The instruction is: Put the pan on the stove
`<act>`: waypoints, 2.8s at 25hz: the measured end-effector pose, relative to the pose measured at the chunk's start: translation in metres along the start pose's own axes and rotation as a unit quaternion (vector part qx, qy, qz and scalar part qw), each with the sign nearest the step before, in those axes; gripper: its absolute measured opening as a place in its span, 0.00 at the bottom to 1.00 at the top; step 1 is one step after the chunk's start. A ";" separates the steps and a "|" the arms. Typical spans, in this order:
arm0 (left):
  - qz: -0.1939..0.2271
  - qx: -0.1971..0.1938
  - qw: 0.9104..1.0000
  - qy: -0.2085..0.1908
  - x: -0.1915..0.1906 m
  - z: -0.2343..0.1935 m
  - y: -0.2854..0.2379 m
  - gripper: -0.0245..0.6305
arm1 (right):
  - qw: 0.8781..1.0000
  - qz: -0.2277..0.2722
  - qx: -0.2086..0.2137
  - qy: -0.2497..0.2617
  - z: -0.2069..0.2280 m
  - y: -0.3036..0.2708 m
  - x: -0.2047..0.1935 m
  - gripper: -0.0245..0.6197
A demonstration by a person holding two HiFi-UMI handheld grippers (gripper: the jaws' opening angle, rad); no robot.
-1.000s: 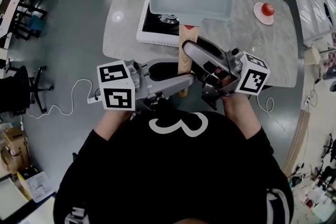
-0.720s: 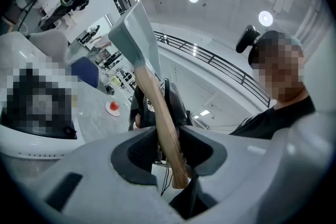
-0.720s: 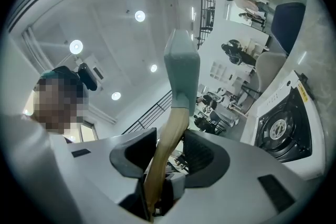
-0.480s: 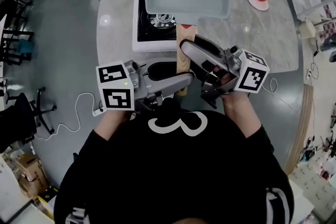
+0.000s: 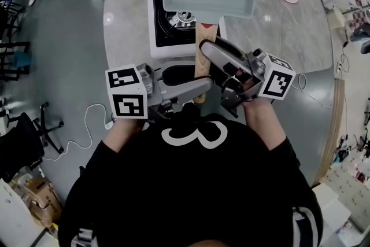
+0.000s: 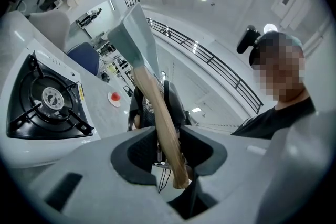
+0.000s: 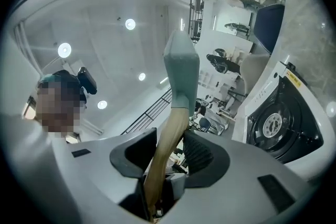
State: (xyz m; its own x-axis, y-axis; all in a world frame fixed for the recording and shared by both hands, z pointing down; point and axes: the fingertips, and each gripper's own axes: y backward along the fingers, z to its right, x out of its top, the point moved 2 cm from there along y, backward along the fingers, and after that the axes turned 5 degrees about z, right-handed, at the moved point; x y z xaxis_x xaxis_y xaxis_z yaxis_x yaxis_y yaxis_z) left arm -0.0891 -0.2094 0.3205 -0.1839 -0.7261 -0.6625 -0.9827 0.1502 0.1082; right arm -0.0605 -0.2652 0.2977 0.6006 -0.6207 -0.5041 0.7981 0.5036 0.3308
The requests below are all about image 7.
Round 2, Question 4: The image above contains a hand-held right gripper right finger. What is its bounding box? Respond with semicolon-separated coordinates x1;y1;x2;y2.
167;130;314;224

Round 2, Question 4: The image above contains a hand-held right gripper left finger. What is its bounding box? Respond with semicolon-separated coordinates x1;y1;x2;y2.
51;127;160;224

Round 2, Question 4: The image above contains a white induction cooktop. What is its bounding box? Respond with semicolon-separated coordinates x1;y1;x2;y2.
232;60;330;182

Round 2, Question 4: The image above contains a square pan with wooden handle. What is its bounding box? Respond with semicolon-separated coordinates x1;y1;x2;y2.
144;29;200;222

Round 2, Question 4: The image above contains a person's head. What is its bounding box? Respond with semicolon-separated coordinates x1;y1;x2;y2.
34;73;87;140

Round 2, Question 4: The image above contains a black stair railing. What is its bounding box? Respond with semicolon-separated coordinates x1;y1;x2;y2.
120;88;174;136

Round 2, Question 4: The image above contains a black head-mounted camera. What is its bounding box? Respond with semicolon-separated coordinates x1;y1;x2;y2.
55;67;98;103

